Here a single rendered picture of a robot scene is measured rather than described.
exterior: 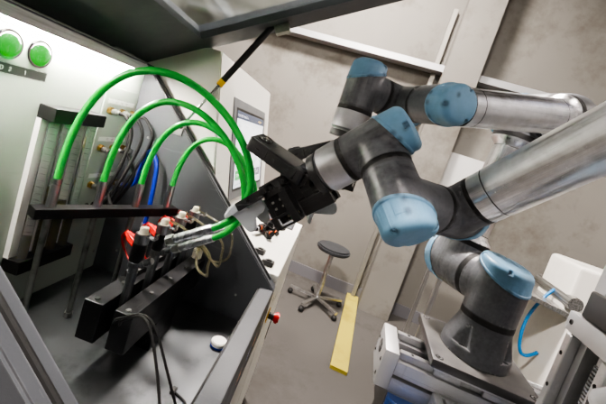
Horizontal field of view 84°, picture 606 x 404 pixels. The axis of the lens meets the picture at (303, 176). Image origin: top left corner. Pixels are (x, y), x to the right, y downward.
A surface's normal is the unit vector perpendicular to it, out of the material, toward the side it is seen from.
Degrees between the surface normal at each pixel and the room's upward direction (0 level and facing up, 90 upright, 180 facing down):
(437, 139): 90
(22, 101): 90
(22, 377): 43
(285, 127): 90
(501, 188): 105
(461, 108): 90
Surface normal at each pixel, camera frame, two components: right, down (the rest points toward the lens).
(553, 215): -0.22, 0.04
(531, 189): -0.47, 0.47
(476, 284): -0.90, -0.26
